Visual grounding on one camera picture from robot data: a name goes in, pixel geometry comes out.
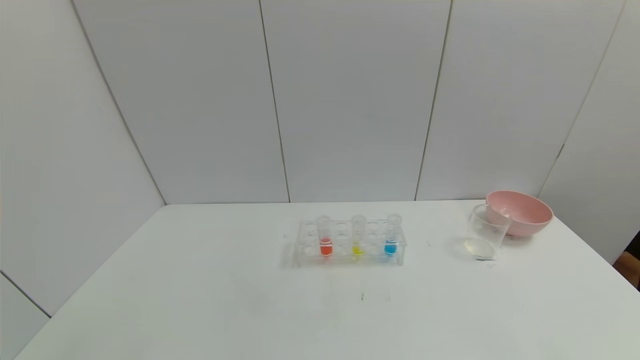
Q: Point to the test tube with red pigment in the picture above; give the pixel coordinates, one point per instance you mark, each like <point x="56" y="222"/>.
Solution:
<point x="325" y="247"/>

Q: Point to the test tube with yellow pigment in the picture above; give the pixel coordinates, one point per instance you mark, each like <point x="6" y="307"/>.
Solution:
<point x="358" y="248"/>

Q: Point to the clear acrylic test tube rack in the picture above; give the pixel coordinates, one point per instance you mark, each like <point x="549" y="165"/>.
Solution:
<point x="310" y="250"/>

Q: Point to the test tube with blue pigment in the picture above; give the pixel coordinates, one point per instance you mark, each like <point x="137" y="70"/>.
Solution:
<point x="391" y="247"/>

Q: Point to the clear glass beaker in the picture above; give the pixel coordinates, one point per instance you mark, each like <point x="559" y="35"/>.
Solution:
<point x="482" y="245"/>

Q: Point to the pink bowl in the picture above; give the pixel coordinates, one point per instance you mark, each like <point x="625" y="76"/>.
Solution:
<point x="525" y="212"/>

